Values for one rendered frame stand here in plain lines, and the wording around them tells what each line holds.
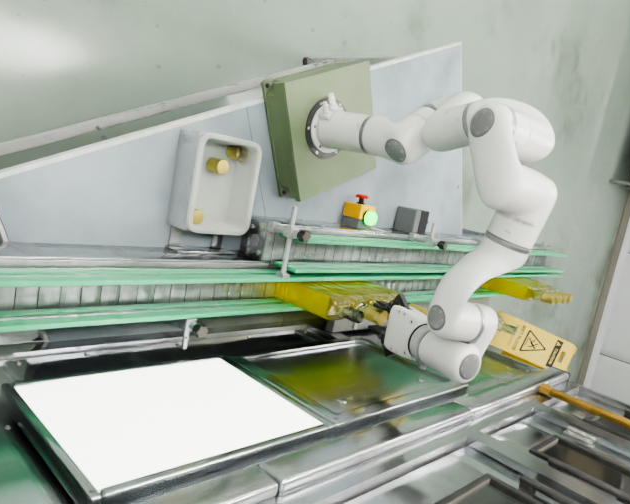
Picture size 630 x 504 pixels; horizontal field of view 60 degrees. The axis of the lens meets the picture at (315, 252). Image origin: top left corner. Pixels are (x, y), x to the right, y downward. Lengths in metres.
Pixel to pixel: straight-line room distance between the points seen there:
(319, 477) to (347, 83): 1.00
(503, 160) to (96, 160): 0.79
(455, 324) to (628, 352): 6.16
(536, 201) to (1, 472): 0.88
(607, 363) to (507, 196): 6.30
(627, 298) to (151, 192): 6.27
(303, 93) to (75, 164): 0.56
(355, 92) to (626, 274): 5.81
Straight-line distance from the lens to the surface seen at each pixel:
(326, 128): 1.41
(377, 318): 1.26
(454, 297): 1.00
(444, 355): 1.07
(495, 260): 1.01
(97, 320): 1.06
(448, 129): 1.16
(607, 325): 7.15
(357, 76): 1.54
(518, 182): 0.95
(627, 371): 7.16
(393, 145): 1.25
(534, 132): 1.05
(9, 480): 0.84
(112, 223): 1.26
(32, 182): 1.18
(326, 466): 0.89
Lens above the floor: 1.86
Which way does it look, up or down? 43 degrees down
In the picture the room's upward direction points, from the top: 109 degrees clockwise
